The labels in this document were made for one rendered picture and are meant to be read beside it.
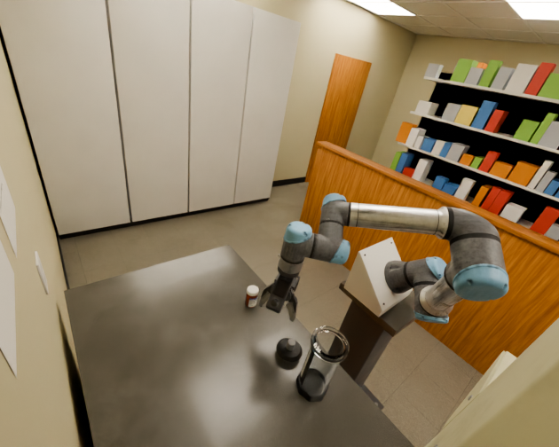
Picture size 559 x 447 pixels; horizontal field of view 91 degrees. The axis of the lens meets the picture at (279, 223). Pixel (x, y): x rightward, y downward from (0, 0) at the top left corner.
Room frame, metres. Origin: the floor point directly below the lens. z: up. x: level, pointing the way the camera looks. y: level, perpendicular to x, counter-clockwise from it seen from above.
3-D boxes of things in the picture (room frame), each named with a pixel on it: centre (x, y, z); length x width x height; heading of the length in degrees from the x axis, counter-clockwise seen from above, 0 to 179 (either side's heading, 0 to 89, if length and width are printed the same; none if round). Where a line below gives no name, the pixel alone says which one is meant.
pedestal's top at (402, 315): (1.04, -0.58, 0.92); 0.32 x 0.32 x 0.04; 42
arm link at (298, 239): (0.68, -0.06, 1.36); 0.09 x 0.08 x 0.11; 90
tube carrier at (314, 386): (0.51, -0.21, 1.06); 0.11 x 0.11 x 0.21
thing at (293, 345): (0.61, -0.12, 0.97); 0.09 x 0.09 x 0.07
